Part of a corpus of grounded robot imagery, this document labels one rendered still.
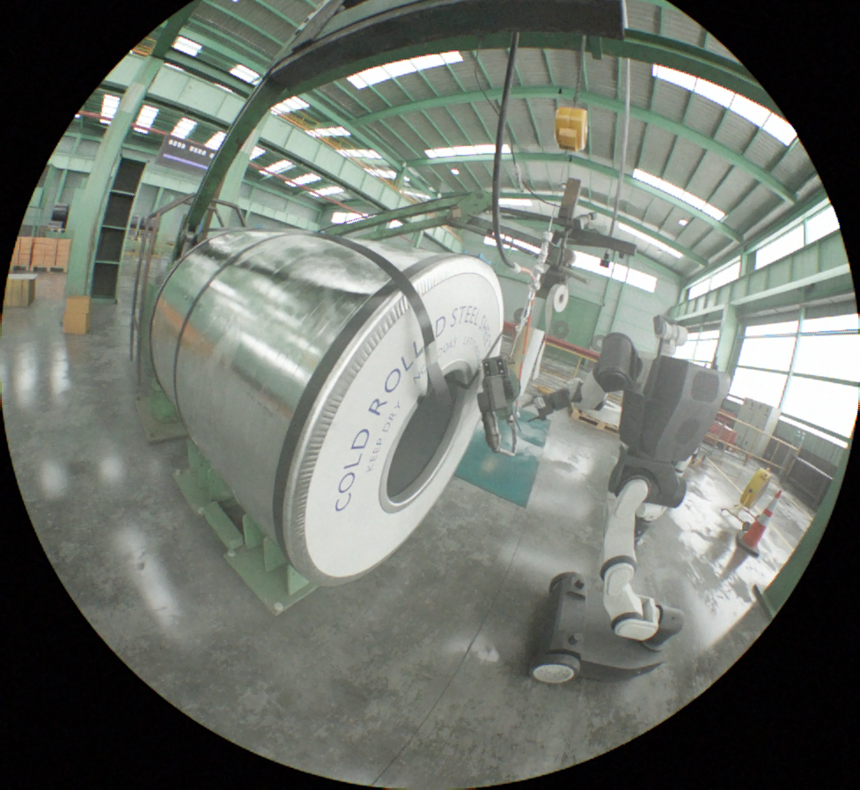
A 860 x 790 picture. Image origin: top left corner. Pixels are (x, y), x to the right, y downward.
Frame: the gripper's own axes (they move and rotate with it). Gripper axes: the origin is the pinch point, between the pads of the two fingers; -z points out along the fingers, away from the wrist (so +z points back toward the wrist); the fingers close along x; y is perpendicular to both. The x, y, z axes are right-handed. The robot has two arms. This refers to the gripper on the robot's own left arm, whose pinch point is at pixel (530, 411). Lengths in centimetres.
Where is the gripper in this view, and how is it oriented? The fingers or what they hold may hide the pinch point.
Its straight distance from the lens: 138.4
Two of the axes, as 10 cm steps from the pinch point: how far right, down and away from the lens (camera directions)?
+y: -3.5, -3.9, -8.5
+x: -2.5, -8.4, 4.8
